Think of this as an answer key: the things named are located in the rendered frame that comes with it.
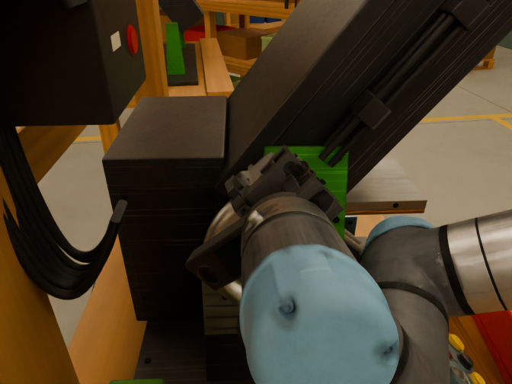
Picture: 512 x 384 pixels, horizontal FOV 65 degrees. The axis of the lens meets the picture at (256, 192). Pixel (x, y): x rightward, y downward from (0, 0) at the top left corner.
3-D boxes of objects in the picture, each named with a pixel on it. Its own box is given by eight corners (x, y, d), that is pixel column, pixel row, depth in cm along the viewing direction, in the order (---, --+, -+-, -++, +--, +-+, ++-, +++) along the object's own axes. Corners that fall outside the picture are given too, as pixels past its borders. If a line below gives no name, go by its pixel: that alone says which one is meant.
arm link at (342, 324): (308, 467, 20) (204, 347, 18) (283, 333, 30) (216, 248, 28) (447, 386, 19) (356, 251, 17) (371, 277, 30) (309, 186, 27)
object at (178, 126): (233, 226, 102) (228, 94, 85) (233, 320, 76) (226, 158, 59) (161, 228, 101) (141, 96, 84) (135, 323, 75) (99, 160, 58)
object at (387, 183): (392, 172, 85) (395, 159, 83) (424, 215, 71) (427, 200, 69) (207, 176, 83) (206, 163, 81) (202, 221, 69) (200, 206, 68)
